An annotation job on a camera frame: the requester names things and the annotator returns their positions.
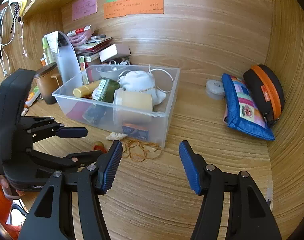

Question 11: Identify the pink bagged item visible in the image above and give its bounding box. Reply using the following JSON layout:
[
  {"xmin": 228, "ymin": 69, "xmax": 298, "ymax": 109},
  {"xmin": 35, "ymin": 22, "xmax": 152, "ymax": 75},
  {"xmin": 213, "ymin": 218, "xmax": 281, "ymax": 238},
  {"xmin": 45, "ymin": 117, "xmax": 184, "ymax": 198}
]
[{"xmin": 67, "ymin": 25, "xmax": 94, "ymax": 47}]

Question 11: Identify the green glass spray bottle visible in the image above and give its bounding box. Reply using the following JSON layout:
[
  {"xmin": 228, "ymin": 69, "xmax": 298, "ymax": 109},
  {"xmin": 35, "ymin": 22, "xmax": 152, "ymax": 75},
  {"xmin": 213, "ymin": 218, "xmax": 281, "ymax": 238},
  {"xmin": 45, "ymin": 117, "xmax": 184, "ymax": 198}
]
[{"xmin": 82, "ymin": 77, "xmax": 121, "ymax": 125}]

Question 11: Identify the white orange tube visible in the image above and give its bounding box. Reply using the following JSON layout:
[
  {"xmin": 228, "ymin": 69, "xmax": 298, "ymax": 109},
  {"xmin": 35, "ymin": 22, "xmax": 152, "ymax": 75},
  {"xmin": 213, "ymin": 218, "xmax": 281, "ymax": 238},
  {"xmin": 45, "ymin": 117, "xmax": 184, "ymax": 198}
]
[{"xmin": 25, "ymin": 86, "xmax": 40, "ymax": 108}]

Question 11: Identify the brown lidded mug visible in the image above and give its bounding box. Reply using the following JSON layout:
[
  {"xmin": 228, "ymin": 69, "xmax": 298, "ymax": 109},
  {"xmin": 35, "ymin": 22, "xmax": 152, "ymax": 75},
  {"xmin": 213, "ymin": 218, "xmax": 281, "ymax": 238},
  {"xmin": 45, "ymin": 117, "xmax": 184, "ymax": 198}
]
[{"xmin": 34, "ymin": 62, "xmax": 63, "ymax": 105}]

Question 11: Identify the fruit sticker sheet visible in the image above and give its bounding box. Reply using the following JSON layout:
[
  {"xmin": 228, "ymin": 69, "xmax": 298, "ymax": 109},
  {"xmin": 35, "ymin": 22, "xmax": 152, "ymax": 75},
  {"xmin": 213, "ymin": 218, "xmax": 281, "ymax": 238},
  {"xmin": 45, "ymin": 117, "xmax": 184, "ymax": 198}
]
[{"xmin": 77, "ymin": 55, "xmax": 87, "ymax": 78}]

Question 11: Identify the orange paper note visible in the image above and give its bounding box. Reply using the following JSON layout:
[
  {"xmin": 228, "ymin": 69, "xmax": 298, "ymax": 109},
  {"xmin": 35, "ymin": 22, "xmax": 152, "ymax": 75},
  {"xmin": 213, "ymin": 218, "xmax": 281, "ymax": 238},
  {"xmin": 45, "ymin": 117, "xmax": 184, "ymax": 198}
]
[{"xmin": 103, "ymin": 0, "xmax": 164, "ymax": 19}]

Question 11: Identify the white document folder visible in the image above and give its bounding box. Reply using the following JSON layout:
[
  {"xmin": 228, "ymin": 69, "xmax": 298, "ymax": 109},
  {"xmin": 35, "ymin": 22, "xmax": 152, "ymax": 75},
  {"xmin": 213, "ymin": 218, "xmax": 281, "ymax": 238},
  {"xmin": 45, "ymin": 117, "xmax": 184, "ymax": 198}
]
[{"xmin": 45, "ymin": 31, "xmax": 80, "ymax": 83}]

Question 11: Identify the pink paper note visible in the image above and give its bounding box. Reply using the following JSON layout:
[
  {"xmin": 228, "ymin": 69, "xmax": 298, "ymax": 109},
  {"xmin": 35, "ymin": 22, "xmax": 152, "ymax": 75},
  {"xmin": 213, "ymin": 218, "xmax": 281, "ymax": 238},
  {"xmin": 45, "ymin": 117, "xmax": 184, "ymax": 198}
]
[{"xmin": 72, "ymin": 0, "xmax": 97, "ymax": 21}]

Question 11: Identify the white charging cable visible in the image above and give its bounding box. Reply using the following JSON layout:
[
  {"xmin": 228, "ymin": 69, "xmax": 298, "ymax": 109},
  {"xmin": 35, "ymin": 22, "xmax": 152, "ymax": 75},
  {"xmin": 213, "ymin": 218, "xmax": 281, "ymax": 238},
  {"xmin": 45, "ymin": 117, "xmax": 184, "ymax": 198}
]
[{"xmin": 0, "ymin": 3, "xmax": 28, "ymax": 78}]

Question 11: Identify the blue foil packet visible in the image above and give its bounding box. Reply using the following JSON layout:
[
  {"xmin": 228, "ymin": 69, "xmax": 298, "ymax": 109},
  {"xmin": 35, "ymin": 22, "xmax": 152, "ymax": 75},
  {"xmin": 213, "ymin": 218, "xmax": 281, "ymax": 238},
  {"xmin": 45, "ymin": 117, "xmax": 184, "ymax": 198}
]
[{"xmin": 122, "ymin": 122, "xmax": 149, "ymax": 141}]

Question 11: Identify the small seashell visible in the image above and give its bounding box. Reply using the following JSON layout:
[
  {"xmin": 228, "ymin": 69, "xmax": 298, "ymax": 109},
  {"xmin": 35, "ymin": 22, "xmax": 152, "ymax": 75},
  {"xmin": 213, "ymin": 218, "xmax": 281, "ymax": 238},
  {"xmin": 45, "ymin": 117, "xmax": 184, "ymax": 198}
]
[{"xmin": 106, "ymin": 132, "xmax": 128, "ymax": 141}]

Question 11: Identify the beige tape roll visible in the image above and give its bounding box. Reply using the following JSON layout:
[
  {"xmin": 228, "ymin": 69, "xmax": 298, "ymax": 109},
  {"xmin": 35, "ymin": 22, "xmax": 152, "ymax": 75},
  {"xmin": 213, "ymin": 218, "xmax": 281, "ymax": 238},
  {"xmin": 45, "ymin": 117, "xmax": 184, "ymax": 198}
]
[{"xmin": 113, "ymin": 88, "xmax": 153, "ymax": 125}]

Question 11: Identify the white bowl of beads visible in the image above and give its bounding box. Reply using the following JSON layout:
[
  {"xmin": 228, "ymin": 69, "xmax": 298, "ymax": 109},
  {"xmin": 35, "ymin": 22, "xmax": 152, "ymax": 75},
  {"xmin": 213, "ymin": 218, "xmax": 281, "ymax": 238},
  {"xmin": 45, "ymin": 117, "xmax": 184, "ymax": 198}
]
[{"xmin": 96, "ymin": 64, "xmax": 128, "ymax": 81}]

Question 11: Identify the black orange zip case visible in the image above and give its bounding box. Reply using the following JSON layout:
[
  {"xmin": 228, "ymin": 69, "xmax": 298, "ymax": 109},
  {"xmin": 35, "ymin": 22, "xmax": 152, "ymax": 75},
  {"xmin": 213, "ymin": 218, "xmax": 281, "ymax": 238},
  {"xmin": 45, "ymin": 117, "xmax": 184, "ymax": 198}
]
[{"xmin": 243, "ymin": 64, "xmax": 285, "ymax": 127}]

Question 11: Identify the stack of books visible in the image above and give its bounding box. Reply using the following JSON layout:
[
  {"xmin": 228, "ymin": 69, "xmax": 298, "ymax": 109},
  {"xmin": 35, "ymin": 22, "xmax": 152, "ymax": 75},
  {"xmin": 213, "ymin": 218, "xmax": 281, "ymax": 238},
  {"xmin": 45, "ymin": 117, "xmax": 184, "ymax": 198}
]
[{"xmin": 74, "ymin": 37, "xmax": 113, "ymax": 62}]

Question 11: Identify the blue patchwork pencil case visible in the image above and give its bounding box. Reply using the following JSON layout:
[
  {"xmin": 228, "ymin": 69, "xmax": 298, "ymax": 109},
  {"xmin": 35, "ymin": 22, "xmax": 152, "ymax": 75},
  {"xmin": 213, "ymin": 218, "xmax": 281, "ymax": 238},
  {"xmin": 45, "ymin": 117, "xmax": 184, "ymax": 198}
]
[{"xmin": 221, "ymin": 73, "xmax": 275, "ymax": 141}]

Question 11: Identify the yellow sunscreen bottle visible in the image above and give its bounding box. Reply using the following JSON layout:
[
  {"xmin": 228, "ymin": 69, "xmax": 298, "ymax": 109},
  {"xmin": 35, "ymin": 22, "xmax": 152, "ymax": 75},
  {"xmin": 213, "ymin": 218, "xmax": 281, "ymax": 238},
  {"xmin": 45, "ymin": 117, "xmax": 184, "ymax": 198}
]
[{"xmin": 73, "ymin": 80, "xmax": 100, "ymax": 98}]

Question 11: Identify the left hand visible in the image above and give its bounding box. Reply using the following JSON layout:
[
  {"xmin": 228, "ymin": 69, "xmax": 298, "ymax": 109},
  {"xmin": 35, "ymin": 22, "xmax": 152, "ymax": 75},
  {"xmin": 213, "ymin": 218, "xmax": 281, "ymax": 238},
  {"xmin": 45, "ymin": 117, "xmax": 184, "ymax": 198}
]
[{"xmin": 0, "ymin": 175, "xmax": 24, "ymax": 200}]

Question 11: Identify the white pink small box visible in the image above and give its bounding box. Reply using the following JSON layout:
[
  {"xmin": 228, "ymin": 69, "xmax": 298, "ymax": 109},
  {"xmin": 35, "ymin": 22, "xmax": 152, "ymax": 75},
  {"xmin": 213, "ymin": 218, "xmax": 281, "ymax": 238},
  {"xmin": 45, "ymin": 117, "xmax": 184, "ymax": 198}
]
[{"xmin": 99, "ymin": 43, "xmax": 131, "ymax": 62}]

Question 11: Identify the white drawstring pouch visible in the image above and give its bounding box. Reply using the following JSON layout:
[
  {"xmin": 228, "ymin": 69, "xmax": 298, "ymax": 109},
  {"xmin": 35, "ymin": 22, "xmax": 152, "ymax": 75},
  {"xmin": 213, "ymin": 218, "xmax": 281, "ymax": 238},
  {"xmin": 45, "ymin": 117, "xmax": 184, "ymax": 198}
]
[{"xmin": 117, "ymin": 68, "xmax": 174, "ymax": 106}]

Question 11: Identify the clear plastic storage bin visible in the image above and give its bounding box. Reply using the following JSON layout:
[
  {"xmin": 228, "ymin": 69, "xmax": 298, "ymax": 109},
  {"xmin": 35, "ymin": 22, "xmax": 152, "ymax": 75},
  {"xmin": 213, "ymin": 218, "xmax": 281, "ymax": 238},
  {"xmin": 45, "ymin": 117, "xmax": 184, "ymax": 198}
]
[{"xmin": 52, "ymin": 64, "xmax": 181, "ymax": 149}]

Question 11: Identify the white round puck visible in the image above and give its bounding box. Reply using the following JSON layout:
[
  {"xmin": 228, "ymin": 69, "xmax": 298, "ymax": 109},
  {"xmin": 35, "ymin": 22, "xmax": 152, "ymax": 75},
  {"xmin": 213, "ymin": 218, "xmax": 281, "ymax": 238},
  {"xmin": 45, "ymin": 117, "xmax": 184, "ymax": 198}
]
[{"xmin": 205, "ymin": 80, "xmax": 225, "ymax": 100}]

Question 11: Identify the red velvet pouch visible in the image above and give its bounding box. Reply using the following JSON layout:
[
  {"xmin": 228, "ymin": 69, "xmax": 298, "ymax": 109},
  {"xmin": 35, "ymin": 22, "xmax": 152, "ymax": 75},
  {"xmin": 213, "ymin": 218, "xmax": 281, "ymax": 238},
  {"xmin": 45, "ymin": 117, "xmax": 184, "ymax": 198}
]
[{"xmin": 66, "ymin": 102, "xmax": 91, "ymax": 121}]

